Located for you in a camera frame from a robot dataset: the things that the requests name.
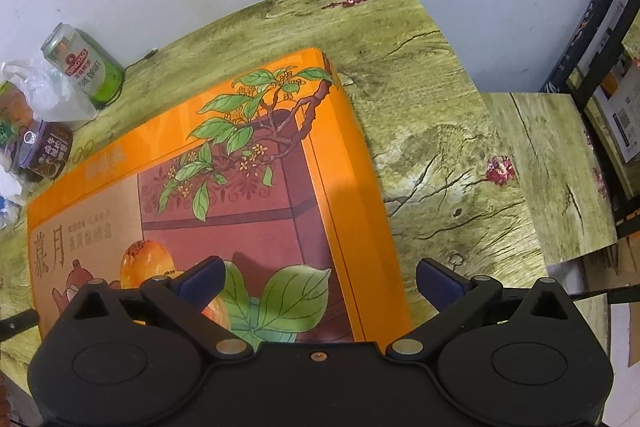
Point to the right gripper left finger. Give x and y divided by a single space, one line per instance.
135 356

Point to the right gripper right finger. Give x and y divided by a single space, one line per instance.
498 355

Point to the orange mooncake box lid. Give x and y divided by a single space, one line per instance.
269 172

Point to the wood pattern side table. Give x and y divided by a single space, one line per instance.
558 171

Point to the purple lidded porridge can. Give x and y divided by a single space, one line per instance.
45 148

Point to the translucent white plastic bag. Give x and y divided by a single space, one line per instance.
50 95

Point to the green Tsingtao beer can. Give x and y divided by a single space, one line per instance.
91 71

